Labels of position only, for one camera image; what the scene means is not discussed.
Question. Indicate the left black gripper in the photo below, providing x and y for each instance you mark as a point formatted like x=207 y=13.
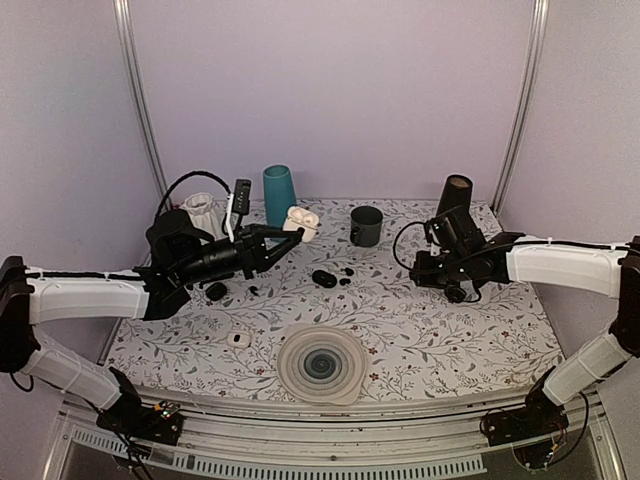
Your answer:
x=253 y=253

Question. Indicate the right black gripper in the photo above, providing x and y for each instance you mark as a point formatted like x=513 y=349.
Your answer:
x=422 y=276

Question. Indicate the white earbud charging case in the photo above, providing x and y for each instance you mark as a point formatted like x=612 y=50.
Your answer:
x=299 y=218

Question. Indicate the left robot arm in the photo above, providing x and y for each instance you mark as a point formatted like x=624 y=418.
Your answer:
x=181 y=257

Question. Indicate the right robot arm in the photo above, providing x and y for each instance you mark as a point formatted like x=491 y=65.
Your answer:
x=512 y=257

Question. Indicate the black case near right gripper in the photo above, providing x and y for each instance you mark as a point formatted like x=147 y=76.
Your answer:
x=455 y=294

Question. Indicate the black oval earbud case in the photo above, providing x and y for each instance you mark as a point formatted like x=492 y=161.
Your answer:
x=324 y=279

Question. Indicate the small black earbud case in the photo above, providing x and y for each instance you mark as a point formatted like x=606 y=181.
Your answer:
x=216 y=291

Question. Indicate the small white open case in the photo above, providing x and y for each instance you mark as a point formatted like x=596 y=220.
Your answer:
x=239 y=339

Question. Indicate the teal tapered vase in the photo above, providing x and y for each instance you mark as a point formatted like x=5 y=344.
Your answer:
x=279 y=194

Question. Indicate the white ribbed vase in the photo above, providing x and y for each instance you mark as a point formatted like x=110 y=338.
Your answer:
x=201 y=209

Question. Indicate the dark brown tall vase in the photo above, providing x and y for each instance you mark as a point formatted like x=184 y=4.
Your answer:
x=457 y=191

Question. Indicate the dark grey mug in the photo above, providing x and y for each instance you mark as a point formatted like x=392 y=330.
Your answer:
x=366 y=226

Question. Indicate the cream swirl ceramic plate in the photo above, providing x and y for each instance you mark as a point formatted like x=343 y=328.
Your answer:
x=322 y=365

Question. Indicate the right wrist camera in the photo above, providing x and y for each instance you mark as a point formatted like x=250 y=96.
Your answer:
x=455 y=229

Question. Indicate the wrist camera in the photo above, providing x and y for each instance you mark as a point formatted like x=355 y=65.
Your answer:
x=455 y=229
x=238 y=206

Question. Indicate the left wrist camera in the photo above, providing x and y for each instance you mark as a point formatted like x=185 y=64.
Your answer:
x=238 y=206

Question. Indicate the aluminium front rail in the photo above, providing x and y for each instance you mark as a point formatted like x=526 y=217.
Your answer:
x=419 y=439

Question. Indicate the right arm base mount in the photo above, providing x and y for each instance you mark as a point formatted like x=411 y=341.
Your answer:
x=537 y=417

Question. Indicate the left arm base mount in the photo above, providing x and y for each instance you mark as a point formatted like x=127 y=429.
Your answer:
x=161 y=423

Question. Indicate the aluminium left frame post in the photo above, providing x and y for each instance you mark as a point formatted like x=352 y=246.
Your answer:
x=124 y=26

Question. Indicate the aluminium frame post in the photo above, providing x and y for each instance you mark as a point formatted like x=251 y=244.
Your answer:
x=534 y=52
x=124 y=26

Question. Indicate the aluminium right frame post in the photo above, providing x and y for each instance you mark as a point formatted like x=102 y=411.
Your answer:
x=534 y=52

